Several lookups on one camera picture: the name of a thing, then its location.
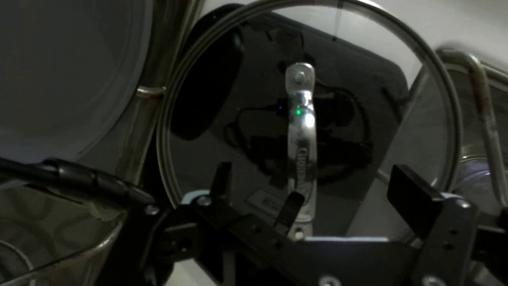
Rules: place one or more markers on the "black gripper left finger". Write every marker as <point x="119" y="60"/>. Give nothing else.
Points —
<point x="232" y="223"/>

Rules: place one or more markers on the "white gas stove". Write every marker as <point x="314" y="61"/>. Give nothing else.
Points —
<point x="470" y="21"/>

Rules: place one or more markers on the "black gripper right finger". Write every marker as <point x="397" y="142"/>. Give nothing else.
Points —
<point x="445" y="228"/>

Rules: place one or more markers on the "round glass pan lid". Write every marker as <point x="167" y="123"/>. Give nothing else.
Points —
<point x="300" y="122"/>

